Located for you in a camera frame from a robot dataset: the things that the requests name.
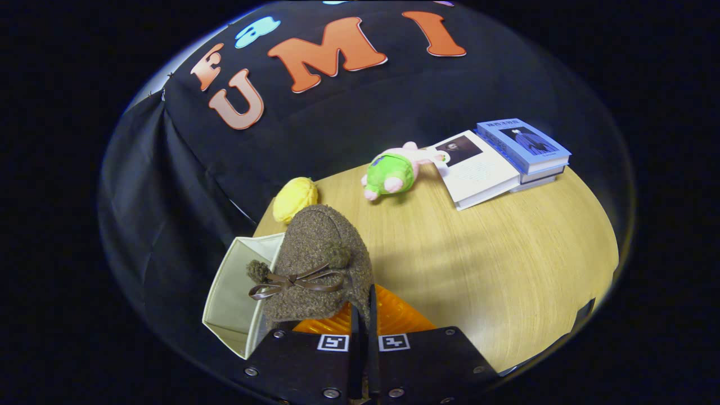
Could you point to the green and pink plush toy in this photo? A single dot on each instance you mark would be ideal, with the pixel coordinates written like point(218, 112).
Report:
point(391, 174)

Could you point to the black backdrop cloth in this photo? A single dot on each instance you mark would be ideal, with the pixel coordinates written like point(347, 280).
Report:
point(337, 118)

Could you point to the brown fuzzy shoe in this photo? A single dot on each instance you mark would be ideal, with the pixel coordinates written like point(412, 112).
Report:
point(320, 236)

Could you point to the white book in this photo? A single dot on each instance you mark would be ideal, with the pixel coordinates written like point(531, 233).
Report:
point(478, 171)

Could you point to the thick blue book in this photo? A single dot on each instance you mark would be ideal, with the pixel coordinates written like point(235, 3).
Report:
point(517, 143)

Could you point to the yellow round plush toy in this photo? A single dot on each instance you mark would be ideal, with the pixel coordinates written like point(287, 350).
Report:
point(295, 199)

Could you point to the beige fabric storage box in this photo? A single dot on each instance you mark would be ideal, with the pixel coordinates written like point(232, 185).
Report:
point(236, 292)

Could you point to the thin blue book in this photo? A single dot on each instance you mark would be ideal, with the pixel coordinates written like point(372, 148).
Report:
point(540, 181)

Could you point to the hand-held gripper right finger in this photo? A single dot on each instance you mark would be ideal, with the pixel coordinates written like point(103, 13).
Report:
point(372, 363)

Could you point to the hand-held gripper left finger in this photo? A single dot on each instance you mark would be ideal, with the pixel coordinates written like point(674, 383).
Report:
point(354, 363)

